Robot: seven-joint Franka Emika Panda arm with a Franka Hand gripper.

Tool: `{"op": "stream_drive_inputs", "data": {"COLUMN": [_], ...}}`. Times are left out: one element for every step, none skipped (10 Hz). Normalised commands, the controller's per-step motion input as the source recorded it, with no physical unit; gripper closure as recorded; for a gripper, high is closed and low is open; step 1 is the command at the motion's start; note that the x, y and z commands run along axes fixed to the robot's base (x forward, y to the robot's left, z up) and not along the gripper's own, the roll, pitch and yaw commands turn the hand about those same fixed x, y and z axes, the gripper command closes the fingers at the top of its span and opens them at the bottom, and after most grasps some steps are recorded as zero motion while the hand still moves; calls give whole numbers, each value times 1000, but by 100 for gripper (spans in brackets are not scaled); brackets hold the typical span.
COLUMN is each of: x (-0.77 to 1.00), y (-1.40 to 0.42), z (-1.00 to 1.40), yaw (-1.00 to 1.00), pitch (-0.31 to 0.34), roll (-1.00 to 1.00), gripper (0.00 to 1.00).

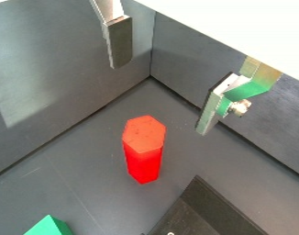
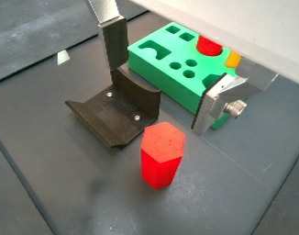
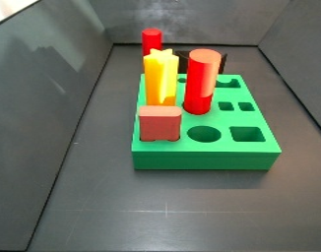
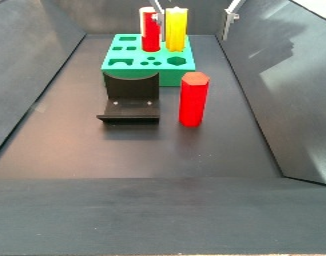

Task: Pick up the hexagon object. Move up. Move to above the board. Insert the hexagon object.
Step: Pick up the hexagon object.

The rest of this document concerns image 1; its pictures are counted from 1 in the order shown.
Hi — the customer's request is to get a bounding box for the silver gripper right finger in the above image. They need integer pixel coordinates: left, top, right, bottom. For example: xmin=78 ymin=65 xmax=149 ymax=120
xmin=195 ymin=57 xmax=281 ymax=136

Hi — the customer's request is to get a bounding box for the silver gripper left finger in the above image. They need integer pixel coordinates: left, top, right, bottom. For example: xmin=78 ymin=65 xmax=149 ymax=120
xmin=89 ymin=0 xmax=132 ymax=69

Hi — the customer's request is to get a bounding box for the red hexagon prism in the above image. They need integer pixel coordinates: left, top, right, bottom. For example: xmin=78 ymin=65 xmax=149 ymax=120
xmin=121 ymin=116 xmax=167 ymax=184

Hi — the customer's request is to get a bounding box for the green shape board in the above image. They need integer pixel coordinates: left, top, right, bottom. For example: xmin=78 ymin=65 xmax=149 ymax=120
xmin=22 ymin=215 xmax=73 ymax=235

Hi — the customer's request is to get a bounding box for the black angled bracket stand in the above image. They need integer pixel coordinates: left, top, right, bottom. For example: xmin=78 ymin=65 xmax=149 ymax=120
xmin=146 ymin=175 xmax=268 ymax=235

